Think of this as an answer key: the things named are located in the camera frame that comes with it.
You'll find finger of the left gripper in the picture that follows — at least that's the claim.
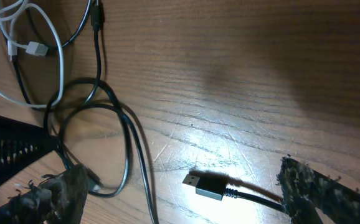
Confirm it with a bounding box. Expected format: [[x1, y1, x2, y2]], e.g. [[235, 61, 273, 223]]
[[0, 116, 57, 186]]

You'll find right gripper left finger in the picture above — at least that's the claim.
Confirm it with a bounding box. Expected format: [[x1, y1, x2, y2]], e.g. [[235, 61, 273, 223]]
[[0, 164, 88, 224]]

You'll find black usb cable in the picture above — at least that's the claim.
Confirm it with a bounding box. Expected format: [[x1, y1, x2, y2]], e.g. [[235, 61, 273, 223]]
[[0, 0, 288, 224]]

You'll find white usb cable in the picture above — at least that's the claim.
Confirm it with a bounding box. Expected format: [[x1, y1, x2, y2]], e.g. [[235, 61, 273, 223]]
[[0, 0, 65, 110]]

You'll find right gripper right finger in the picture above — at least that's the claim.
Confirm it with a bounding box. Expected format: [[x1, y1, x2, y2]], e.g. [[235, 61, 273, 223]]
[[277, 157, 360, 223]]

